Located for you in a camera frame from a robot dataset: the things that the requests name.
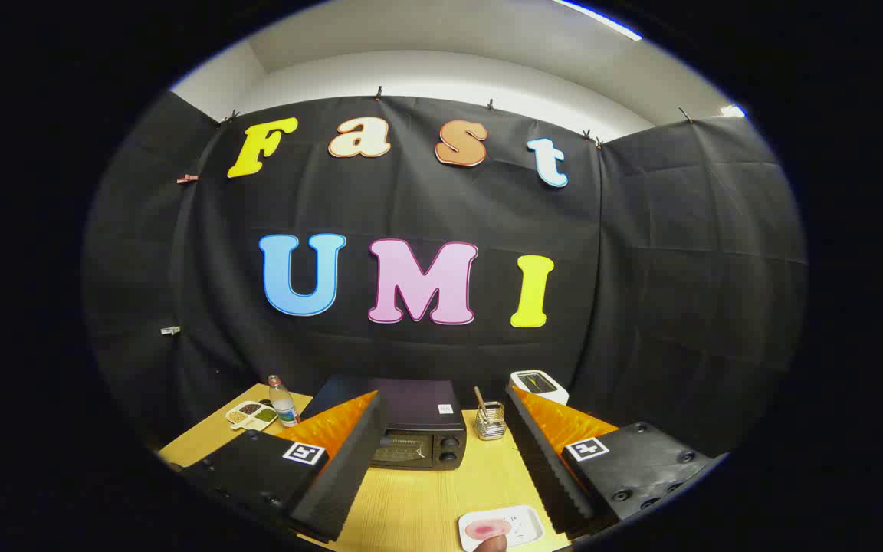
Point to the black toaster oven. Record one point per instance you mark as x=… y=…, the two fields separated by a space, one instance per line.
x=422 y=406

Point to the wooden stick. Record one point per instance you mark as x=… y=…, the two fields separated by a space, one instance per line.
x=480 y=399

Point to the divided snack tray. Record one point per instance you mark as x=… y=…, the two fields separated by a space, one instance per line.
x=251 y=415

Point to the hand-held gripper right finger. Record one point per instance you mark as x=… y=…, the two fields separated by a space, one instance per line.
x=545 y=468

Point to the clear plastic water bottle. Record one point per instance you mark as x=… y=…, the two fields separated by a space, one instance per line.
x=283 y=406

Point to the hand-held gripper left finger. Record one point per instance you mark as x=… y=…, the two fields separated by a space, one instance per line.
x=349 y=468

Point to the pink ham slice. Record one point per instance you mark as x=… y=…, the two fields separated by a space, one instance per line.
x=487 y=529

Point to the white toaster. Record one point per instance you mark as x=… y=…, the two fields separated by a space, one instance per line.
x=539 y=386

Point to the white square plate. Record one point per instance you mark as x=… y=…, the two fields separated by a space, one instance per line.
x=524 y=524

